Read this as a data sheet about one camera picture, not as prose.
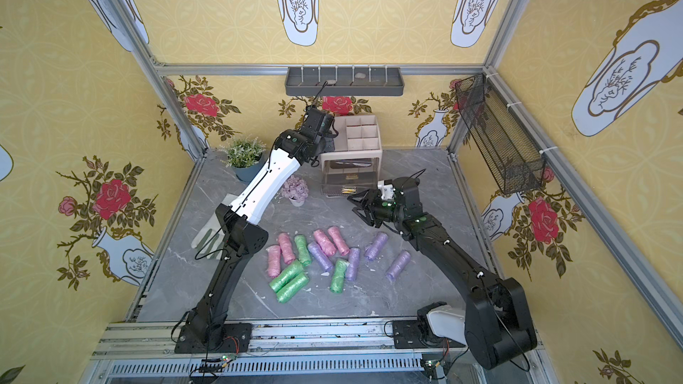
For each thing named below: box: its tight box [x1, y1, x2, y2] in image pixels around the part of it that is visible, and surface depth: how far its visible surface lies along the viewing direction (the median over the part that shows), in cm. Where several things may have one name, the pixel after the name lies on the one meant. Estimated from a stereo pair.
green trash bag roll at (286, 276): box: [268, 260, 304, 293], surface depth 85 cm
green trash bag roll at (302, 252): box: [294, 233, 313, 266], surface depth 90 cm
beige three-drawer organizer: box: [320, 114, 383, 198], surface depth 93 cm
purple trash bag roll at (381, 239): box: [364, 231, 389, 262], surface depth 92 cm
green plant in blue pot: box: [218, 135, 267, 183], surface depth 100 cm
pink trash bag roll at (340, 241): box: [327, 225, 350, 256], surface depth 92 cm
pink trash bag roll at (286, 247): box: [277, 232, 297, 265], surface depth 90 cm
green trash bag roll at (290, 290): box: [275, 272, 311, 304], surface depth 83 cm
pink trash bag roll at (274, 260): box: [265, 245, 282, 279], surface depth 87 cm
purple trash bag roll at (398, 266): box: [385, 249, 412, 283], surface depth 87 cm
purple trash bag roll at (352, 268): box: [345, 247, 361, 282], surface depth 87 cm
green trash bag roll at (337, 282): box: [329, 258, 347, 295], surface depth 85 cm
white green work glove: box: [191, 193, 239, 260], surface depth 94 cm
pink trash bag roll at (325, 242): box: [313, 229, 338, 256], surface depth 92 cm
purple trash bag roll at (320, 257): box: [307, 241, 335, 272], surface depth 89 cm
